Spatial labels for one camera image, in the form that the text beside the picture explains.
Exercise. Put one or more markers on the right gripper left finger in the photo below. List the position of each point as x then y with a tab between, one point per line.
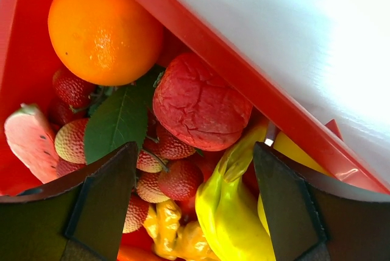
79	216

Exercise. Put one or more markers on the watermelon slice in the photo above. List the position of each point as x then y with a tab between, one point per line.
31	139

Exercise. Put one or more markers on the orange fruit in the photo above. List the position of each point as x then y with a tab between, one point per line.
105	42

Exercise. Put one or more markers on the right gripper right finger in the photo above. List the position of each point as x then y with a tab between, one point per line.
312	216

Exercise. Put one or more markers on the yellow ginger root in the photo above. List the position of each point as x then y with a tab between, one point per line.
173	240

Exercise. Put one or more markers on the red plastic tray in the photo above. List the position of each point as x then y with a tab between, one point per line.
28	61

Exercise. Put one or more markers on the lychee bunch with leaf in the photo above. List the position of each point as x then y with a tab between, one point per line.
117	115

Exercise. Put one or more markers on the yellow banana bunch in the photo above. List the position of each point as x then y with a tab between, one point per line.
226	209

